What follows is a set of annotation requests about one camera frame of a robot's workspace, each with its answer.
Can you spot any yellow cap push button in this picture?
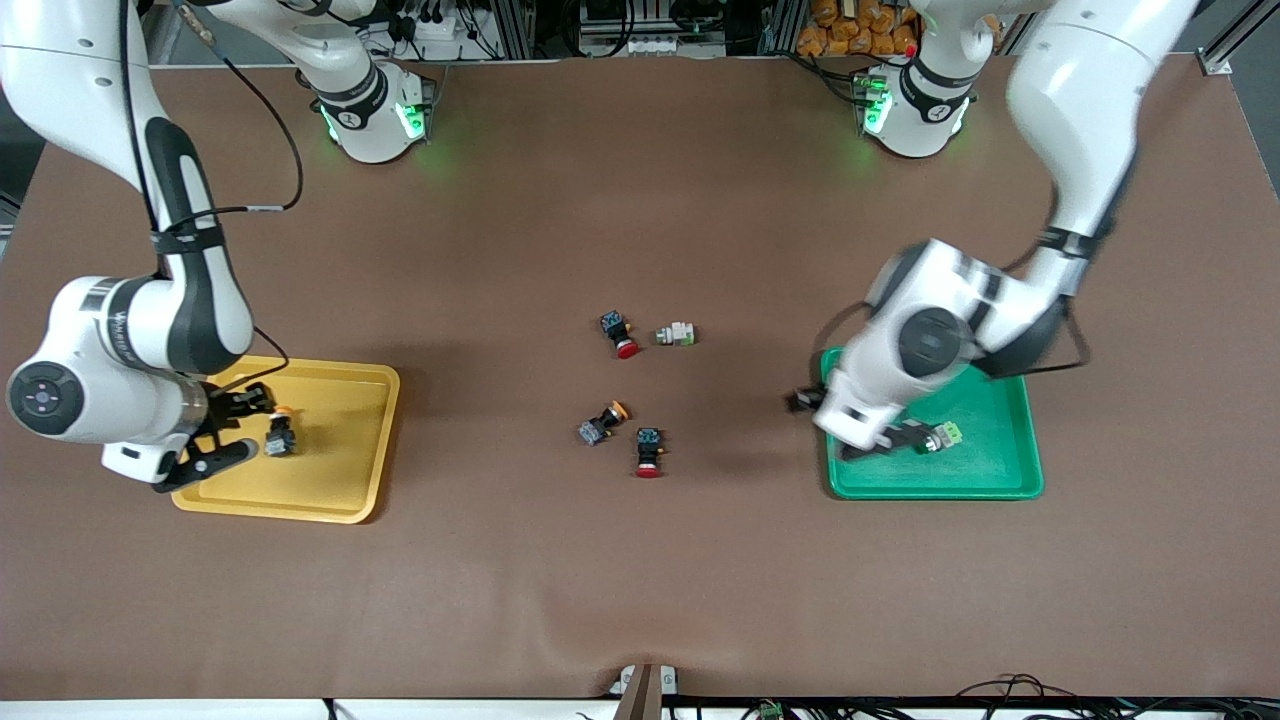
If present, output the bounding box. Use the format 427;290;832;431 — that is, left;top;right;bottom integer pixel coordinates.
264;404;299;459
577;400;631;447

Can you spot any yellow plastic tray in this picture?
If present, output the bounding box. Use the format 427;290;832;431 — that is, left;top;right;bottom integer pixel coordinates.
170;354;402;525

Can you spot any green plastic tray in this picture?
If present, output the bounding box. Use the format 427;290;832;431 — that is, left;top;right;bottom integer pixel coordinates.
820;346;1046;501

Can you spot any brown table mat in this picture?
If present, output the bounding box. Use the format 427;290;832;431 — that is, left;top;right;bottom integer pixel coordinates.
0;55;1280;701

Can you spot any orange net bag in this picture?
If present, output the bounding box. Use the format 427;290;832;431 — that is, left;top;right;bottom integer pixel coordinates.
797;0;919;58

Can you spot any white power strip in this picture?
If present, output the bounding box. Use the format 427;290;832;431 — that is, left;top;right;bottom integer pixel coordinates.
410;8;471;41

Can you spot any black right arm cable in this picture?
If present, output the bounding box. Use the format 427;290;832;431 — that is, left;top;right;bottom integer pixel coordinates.
118;0;304;401

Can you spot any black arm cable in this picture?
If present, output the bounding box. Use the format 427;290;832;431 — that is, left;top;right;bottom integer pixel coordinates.
808;215;1093;396
118;0;304;401

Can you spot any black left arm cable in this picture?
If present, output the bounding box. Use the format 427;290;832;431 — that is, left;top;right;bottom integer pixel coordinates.
808;215;1093;396

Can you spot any metal table clamp bracket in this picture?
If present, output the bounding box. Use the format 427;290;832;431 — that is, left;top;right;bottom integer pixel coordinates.
608;663;681;720

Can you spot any aluminium frame rail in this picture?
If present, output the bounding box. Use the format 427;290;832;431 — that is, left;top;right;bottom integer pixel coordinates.
1195;0;1280;77

